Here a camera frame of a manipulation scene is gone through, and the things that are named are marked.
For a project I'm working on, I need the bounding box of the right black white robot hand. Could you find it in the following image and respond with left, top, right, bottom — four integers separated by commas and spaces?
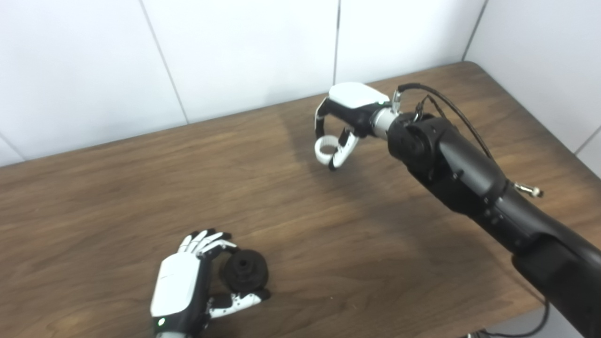
314, 82, 393, 171

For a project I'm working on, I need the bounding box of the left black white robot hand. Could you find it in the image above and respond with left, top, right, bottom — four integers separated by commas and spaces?
150, 229, 271, 336

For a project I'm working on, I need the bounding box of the round black plastic part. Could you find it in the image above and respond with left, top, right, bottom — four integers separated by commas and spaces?
222, 249, 270, 292

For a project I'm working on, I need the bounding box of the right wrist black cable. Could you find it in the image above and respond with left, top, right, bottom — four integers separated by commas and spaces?
392, 83, 544, 198

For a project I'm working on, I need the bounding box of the black floor cable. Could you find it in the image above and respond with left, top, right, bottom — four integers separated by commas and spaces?
462, 298, 551, 338

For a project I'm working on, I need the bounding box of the white plastic ring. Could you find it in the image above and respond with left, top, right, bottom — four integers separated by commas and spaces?
315, 135, 344, 166

